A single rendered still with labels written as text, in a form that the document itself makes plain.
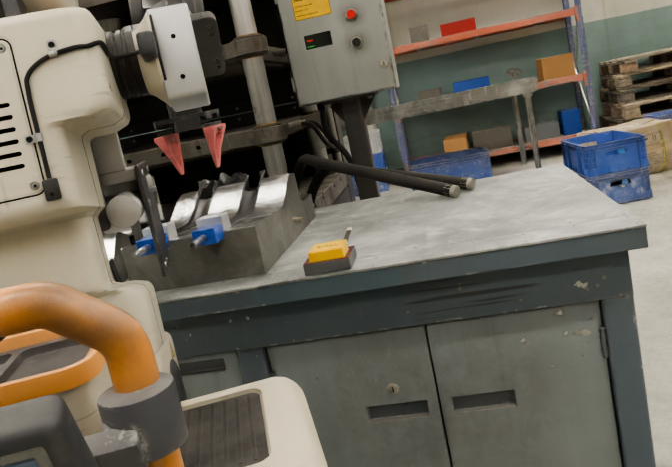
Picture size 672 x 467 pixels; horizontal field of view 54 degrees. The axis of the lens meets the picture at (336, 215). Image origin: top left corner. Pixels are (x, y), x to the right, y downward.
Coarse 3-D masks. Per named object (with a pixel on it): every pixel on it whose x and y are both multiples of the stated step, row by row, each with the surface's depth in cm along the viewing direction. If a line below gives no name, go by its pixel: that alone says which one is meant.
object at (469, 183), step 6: (408, 174) 168; (414, 174) 167; (420, 174) 166; (426, 174) 165; (432, 174) 164; (438, 174) 163; (438, 180) 162; (444, 180) 161; (450, 180) 160; (456, 180) 159; (462, 180) 158; (468, 180) 157; (474, 180) 158; (462, 186) 158; (468, 186) 157; (474, 186) 158
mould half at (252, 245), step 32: (192, 192) 152; (224, 192) 147; (288, 192) 144; (256, 224) 118; (288, 224) 139; (128, 256) 122; (192, 256) 120; (224, 256) 119; (256, 256) 118; (160, 288) 122
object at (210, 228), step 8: (208, 216) 120; (216, 216) 118; (224, 216) 120; (200, 224) 119; (208, 224) 119; (216, 224) 118; (224, 224) 119; (192, 232) 115; (200, 232) 115; (208, 232) 115; (216, 232) 115; (200, 240) 112; (208, 240) 115; (216, 240) 115; (192, 248) 110
